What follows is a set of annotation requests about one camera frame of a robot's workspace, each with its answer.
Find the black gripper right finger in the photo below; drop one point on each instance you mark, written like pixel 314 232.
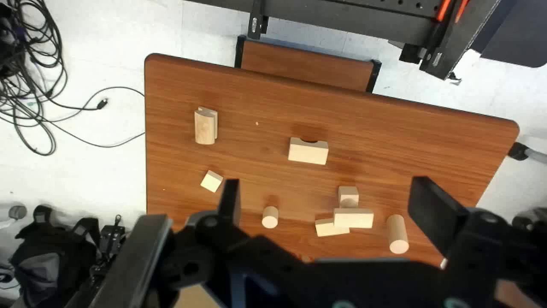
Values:
pixel 436 212

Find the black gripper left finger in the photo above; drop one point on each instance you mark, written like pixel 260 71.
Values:
pixel 229 200

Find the rectangular wooden block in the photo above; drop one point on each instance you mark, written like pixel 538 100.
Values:
pixel 352 218
pixel 325 230

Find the flat wooden block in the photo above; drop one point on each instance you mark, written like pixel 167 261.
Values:
pixel 208 111
pixel 203 130

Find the wooden cube block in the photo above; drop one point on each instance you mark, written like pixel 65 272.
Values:
pixel 347 196

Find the wooden arch block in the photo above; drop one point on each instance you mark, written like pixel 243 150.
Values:
pixel 308 155

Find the small wooden cube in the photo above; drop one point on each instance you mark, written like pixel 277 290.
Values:
pixel 210 183

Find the short wooden cylinder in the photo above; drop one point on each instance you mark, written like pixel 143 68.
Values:
pixel 270 218

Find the tall wooden cylinder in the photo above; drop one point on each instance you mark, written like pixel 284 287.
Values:
pixel 396 236

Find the brown wooden lower board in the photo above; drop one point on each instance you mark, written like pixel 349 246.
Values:
pixel 308 66

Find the black backpack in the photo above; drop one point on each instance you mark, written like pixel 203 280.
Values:
pixel 51 263

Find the black perforated board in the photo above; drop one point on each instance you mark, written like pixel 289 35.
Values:
pixel 342 15

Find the black metal table frame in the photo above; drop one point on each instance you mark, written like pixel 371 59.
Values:
pixel 520 152

